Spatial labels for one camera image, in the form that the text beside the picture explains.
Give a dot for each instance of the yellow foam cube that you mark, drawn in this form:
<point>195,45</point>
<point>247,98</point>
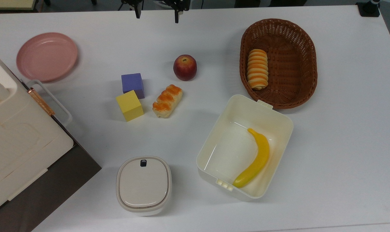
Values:
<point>129,105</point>

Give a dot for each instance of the large cream storage cabinet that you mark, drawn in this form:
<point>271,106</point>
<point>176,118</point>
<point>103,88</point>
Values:
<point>17,141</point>

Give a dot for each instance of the brown wicker basket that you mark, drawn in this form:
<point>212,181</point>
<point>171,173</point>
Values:
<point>288,48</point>

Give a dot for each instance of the open white plastic container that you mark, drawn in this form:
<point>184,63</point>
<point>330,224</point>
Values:
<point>227,151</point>

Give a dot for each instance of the red apple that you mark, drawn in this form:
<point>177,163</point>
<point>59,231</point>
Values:
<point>185,67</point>

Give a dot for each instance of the black camera stand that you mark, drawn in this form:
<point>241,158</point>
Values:
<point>369,9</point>

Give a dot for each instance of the small white lidded bin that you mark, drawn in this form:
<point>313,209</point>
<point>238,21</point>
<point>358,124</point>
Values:
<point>143,185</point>

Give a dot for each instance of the orange-topped bread loaf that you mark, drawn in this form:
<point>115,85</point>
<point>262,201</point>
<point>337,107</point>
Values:
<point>167,101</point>

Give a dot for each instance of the striped bread roll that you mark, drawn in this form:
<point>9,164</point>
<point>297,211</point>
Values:
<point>257,69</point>

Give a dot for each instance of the purple foam cube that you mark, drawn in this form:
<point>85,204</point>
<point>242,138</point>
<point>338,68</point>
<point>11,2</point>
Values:
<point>132,84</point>

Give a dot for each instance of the pink plastic plate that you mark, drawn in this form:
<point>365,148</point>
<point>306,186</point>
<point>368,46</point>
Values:
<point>46,56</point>

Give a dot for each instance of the yellow banana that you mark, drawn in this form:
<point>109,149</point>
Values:
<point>259,158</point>

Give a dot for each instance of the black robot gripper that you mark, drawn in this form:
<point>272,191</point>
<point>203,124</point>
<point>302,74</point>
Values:
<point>179,3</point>

